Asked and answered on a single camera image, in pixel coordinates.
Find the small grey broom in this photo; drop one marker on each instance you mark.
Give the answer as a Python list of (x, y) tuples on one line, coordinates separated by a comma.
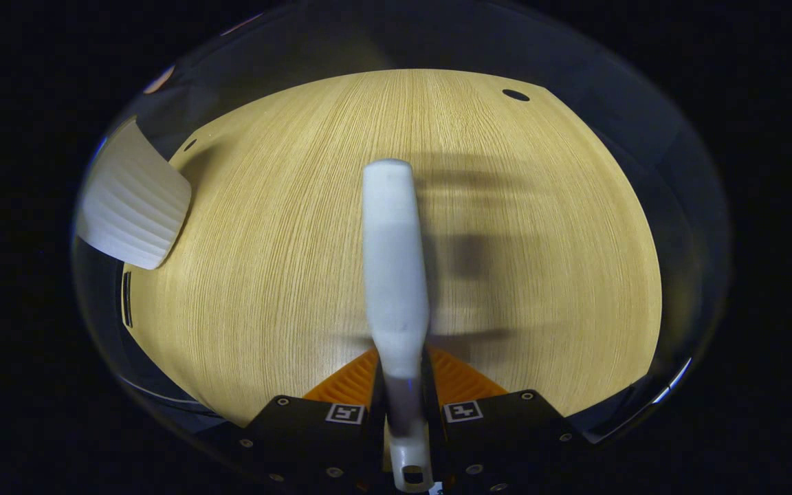
[(396, 275)]

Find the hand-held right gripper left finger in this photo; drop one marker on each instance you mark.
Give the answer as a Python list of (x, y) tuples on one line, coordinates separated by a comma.
[(306, 440)]

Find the black slotted panel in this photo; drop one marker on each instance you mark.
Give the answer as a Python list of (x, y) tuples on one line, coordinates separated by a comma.
[(127, 300)]

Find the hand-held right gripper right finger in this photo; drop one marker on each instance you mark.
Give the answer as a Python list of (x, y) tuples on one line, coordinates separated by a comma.
[(506, 440)]

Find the white ribbed garbage bin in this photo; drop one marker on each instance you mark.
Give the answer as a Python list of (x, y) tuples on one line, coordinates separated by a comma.
[(135, 206)]

